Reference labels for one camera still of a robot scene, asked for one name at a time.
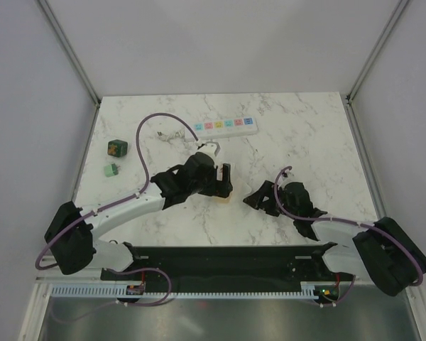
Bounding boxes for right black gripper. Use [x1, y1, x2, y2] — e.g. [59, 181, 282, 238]
[243, 180, 297, 220]

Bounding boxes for tan wooden cube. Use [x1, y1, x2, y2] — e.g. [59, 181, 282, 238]
[216, 194, 232, 203]

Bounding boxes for white power strip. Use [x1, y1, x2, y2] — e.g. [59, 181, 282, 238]
[189, 117, 258, 141]

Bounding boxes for dark green cube plug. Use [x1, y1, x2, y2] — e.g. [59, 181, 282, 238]
[107, 139, 129, 158]

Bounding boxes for light green cube plug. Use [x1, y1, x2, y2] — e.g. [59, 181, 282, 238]
[103, 163, 120, 178]

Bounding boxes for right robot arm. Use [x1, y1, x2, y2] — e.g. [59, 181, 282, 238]
[243, 180, 426, 296]

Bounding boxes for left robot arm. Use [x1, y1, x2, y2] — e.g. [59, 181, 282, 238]
[44, 152, 233, 279]

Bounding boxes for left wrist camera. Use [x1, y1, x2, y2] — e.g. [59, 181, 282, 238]
[197, 141, 221, 158]

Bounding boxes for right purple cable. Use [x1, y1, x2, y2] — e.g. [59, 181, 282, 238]
[273, 166, 425, 308]

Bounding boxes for purple cable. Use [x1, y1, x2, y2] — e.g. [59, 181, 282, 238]
[273, 166, 425, 308]
[35, 112, 202, 324]

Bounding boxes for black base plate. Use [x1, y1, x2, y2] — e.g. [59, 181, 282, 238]
[101, 245, 353, 292]

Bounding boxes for white slotted cable duct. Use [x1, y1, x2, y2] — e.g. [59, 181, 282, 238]
[49, 280, 342, 299]

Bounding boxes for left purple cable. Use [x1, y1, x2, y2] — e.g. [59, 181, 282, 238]
[35, 112, 202, 324]

